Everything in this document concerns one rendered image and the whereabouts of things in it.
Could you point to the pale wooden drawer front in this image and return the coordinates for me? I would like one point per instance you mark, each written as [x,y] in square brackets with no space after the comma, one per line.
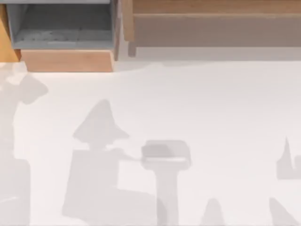
[67,60]

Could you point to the wooden open shelf unit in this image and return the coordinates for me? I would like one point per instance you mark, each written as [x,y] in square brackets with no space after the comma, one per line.
[211,23]

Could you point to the pulled-out grey pierced drawer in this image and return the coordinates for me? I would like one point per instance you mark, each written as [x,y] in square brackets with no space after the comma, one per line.
[63,28]

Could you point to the wooden cupboard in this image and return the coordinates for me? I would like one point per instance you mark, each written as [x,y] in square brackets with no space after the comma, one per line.
[5,44]

